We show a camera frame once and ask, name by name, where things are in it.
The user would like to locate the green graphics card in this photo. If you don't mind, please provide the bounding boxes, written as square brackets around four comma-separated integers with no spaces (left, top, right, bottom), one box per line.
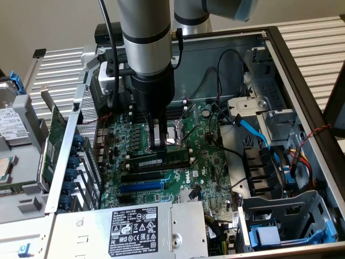
[36,85,68,190]

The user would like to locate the blue plastic latch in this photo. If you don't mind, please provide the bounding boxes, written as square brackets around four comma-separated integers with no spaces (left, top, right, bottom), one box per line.
[282,166,296,190]

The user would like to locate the black case fan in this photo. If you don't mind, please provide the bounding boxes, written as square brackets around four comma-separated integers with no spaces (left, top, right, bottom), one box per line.
[241,145,287,200]

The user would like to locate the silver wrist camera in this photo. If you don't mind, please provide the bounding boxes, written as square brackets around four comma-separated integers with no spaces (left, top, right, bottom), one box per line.
[98,60,133,96]

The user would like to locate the grey disk bay cage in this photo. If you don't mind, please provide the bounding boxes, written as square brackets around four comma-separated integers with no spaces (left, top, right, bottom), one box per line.
[237,190,339,253]

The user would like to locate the blue expansion slot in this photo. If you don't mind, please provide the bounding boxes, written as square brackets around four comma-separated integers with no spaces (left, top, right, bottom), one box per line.
[119,180,164,194]

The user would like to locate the blue SATA wire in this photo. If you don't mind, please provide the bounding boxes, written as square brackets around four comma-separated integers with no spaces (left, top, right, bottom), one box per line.
[232,113,291,179]

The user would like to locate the thin metal locking lever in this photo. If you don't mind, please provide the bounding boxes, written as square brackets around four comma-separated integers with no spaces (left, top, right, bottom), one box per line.
[181,125,199,143]
[179,102,197,122]

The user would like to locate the blue disk bracket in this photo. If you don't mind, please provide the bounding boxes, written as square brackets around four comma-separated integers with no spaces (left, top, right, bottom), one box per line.
[9,70,27,95]

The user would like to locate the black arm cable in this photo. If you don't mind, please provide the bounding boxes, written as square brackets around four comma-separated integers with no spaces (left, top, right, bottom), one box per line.
[98,0,121,109]

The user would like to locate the red black twisted wire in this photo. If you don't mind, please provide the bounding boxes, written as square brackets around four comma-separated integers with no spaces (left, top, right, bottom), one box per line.
[292,124,333,152]

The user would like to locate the green Dell motherboard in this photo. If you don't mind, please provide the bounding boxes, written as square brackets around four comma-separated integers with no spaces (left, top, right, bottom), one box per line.
[99,101,241,218]

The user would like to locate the yellow red power wires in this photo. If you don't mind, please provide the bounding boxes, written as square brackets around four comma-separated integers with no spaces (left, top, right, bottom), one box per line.
[289,147,316,190]

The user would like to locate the green RAM stick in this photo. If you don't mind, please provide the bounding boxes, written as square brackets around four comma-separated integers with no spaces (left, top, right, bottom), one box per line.
[0,180,37,196]
[125,147,189,170]

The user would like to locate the long black expansion slot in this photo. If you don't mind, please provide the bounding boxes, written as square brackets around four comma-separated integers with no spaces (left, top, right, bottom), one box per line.
[120,171,162,184]

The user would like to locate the silver hard disk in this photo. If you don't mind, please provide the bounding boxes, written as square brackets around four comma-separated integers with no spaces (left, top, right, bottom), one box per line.
[0,82,31,147]

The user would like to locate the dark panel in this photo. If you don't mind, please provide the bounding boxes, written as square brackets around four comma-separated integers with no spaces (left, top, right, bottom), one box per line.
[322,62,345,139]

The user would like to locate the silver CPU chip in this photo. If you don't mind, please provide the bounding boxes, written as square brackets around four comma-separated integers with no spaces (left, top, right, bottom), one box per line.
[0,155,13,185]

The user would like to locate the open metal PC case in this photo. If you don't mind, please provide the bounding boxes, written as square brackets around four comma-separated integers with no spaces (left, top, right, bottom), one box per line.
[44,25,345,259]

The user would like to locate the black box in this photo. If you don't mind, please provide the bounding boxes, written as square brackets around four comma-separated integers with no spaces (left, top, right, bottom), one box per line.
[94,23,124,45]

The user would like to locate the metal CPU socket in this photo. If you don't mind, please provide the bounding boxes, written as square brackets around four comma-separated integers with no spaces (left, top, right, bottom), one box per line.
[144,118,188,152]

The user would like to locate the silver chipset heatsink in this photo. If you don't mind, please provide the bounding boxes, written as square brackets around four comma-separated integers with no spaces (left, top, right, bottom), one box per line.
[178,188,202,203]

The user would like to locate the grey parts rack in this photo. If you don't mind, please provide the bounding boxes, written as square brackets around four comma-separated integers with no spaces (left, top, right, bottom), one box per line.
[0,94,51,225]

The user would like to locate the blue disk caddy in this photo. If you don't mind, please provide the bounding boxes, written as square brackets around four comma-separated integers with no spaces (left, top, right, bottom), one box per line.
[249,220,338,250]

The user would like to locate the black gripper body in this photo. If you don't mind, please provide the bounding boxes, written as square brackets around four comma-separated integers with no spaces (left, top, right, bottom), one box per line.
[131,64,176,121]

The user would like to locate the thin red wire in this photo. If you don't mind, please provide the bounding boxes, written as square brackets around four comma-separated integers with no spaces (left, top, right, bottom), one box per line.
[82,112,113,126]

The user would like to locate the metal disk bay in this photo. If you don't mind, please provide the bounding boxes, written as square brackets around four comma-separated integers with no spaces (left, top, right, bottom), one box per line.
[226,47,300,144]

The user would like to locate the metal rear port block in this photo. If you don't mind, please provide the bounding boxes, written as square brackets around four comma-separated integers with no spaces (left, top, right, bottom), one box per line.
[95,128,111,163]

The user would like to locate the silver power supply unit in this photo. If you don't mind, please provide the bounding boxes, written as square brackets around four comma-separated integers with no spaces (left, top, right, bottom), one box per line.
[45,201,210,259]

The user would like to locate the blue case latch button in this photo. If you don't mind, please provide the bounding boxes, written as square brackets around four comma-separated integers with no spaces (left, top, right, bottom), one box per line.
[18,242,32,258]

